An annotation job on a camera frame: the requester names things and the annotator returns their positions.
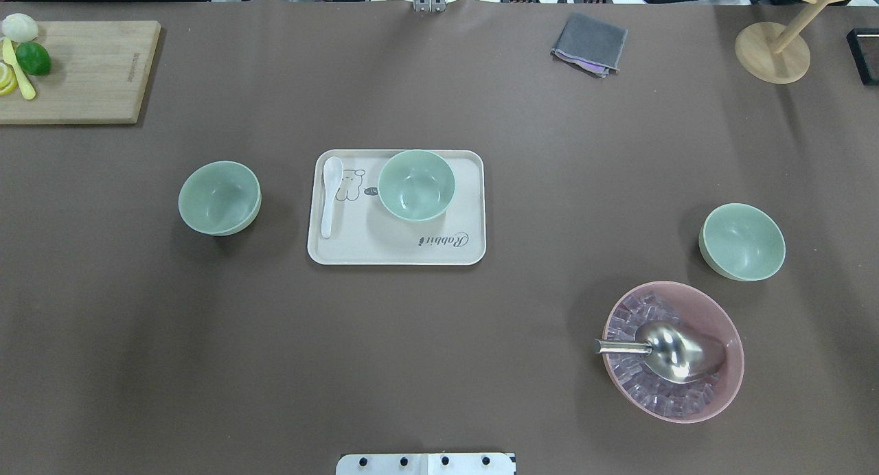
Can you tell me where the green bowl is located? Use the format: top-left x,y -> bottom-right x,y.
178,161 -> 262,236
698,203 -> 787,281
378,150 -> 456,222

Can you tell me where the green bowl on tray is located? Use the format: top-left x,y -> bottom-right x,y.
378,150 -> 456,222

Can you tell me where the beige rabbit tray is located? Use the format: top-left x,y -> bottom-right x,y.
307,149 -> 488,266

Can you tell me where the white ceramic spoon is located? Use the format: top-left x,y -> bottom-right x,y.
321,156 -> 343,238

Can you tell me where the folded grey cloth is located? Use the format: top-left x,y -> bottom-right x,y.
551,13 -> 628,78

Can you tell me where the pink bowl with ice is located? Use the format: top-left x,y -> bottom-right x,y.
602,281 -> 744,423

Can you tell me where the metal ice scoop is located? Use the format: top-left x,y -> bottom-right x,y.
593,321 -> 726,384

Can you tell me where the wooden cutting board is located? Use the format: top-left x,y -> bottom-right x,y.
1,21 -> 161,125

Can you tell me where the wooden stand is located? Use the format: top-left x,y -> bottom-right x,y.
735,0 -> 848,84

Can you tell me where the green lime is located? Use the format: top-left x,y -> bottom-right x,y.
15,41 -> 52,76

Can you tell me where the lemon slice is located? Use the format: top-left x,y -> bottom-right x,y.
0,62 -> 18,95

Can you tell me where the black box right edge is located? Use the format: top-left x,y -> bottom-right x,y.
845,27 -> 878,85

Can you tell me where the yellow plastic knife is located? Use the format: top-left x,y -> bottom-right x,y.
2,38 -> 36,100

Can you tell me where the white garlic bulb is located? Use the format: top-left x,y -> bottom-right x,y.
2,13 -> 40,43

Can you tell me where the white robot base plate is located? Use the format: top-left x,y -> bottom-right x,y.
335,452 -> 517,474

